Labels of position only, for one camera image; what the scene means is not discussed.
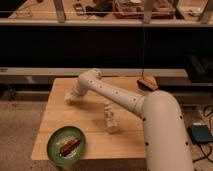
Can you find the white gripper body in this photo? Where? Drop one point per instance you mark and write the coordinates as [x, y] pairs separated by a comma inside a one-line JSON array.
[[75, 92]]

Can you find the white sponge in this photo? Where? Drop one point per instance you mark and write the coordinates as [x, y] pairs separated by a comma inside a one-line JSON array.
[[70, 97]]

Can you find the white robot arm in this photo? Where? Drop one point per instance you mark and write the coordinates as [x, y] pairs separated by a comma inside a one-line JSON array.
[[165, 135]]

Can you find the white plastic bottle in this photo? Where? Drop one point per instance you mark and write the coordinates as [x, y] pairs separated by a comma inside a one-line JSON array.
[[109, 118]]

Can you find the wooden table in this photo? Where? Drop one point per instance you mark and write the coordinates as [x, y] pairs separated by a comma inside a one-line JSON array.
[[87, 115]]

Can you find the brown sausage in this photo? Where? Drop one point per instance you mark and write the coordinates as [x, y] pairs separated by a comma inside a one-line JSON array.
[[69, 146]]

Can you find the green plate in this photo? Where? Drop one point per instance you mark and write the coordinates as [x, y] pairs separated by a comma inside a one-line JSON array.
[[61, 137]]

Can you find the black device on shelf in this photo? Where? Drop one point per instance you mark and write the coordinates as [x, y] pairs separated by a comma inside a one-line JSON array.
[[79, 9]]

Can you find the red tray on shelf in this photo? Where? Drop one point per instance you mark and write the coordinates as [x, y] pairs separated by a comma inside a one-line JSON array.
[[133, 9]]

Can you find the black foot pedal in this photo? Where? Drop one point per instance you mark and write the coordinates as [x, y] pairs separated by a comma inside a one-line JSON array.
[[200, 134]]

